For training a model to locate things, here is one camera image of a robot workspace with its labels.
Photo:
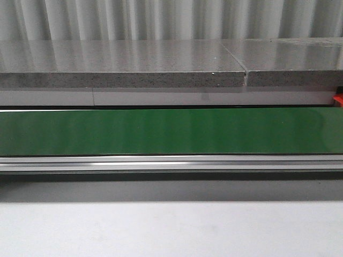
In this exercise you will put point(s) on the grey stone slab left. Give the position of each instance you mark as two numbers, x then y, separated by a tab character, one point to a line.
118	64

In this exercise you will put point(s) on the green conveyor belt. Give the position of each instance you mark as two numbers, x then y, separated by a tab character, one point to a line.
313	130

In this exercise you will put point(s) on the red plastic tray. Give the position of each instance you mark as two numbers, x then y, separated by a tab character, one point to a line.
338	100

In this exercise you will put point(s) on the white pleated curtain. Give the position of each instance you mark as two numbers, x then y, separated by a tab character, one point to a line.
156	20

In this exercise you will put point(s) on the aluminium conveyor side rail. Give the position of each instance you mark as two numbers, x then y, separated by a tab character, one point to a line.
117	164

